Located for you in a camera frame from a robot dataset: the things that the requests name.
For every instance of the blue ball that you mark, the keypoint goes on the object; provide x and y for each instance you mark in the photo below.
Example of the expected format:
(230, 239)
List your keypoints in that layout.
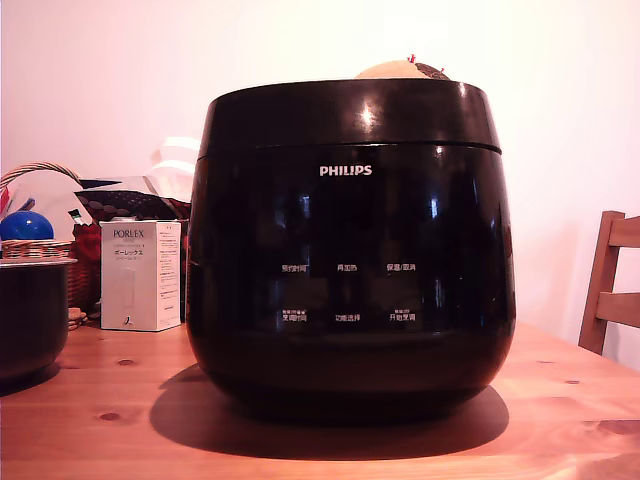
(26, 226)

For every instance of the large black rice cooker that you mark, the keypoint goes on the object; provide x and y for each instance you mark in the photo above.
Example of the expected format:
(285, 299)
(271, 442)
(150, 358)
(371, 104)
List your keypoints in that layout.
(350, 280)

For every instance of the black rice cooker lid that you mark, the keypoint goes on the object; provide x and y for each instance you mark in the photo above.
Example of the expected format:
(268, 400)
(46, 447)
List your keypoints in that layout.
(345, 115)

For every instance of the black inner pot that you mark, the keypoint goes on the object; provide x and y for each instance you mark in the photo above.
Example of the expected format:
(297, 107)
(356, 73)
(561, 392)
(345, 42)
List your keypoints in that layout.
(27, 315)

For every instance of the wooden chair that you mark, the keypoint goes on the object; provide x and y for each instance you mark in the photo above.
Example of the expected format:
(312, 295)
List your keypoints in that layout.
(612, 290)

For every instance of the white Porlex box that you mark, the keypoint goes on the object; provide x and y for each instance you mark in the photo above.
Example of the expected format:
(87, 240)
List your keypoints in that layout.
(137, 275)

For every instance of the tan round pincushion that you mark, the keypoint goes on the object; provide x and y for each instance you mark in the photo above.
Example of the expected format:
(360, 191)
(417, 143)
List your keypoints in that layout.
(395, 71)

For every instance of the red patterned bag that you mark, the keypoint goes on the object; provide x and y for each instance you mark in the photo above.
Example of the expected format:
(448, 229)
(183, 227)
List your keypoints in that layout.
(125, 202)

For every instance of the woven wicker basket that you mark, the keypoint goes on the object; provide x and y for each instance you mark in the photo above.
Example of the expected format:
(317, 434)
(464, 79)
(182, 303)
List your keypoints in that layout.
(75, 280)

